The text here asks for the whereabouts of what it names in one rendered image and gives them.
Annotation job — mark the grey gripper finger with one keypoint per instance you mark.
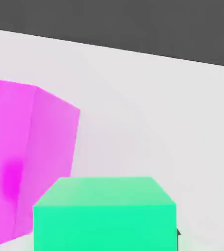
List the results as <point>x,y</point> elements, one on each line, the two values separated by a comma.
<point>178,239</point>

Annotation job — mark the small green cube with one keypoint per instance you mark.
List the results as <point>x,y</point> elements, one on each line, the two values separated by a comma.
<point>104,225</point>

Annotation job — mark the large magenta box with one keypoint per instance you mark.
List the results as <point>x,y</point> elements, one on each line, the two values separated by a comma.
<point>15,147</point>

